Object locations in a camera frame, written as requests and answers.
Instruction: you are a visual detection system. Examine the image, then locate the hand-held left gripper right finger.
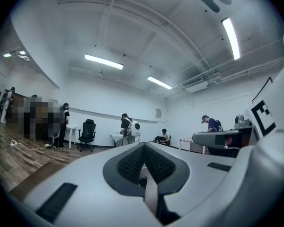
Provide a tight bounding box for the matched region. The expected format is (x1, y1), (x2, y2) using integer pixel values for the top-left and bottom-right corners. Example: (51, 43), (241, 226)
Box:
(144, 142), (240, 225)

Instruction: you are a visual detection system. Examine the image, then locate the striped white bench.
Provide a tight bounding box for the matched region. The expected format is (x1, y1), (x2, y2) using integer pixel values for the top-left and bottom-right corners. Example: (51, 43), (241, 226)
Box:
(178, 137), (205, 154)

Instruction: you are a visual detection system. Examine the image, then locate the white air conditioner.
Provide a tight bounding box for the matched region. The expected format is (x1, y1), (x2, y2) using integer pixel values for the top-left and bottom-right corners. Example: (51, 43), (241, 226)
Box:
(182, 75), (209, 94)

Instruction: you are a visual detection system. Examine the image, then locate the white backpack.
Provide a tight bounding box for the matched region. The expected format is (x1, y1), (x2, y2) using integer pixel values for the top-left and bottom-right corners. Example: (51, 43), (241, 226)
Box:
(130, 120), (142, 138)

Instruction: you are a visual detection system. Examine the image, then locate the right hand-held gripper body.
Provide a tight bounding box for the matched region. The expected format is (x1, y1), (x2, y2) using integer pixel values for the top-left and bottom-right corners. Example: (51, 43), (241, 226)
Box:
(217, 33), (284, 227)

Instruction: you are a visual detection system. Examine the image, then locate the black office chair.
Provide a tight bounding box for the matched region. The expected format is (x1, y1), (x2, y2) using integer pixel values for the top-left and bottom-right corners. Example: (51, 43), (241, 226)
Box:
(76, 119), (97, 153)

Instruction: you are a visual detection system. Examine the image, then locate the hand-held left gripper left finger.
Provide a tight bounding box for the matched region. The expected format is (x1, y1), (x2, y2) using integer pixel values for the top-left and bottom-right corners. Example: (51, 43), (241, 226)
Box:
(23, 142), (160, 227)

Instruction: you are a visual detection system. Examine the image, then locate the ceiling light tube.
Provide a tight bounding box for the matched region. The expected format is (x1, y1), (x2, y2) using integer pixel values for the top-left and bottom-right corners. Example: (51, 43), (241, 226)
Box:
(3, 50), (31, 61)
(221, 17), (241, 61)
(147, 75), (173, 90)
(84, 53), (124, 70)

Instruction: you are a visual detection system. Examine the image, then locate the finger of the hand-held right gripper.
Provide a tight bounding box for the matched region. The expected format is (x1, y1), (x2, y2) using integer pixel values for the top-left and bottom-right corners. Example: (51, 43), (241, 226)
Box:
(192, 125), (260, 149)

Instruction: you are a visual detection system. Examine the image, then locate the grey dome camera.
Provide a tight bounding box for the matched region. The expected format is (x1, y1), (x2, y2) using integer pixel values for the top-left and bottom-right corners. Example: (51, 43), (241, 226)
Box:
(234, 113), (246, 130)

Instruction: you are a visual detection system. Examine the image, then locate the white table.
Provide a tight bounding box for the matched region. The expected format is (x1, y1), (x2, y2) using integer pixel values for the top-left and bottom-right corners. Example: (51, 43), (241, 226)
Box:
(63, 126), (79, 149)
(108, 132), (129, 148)

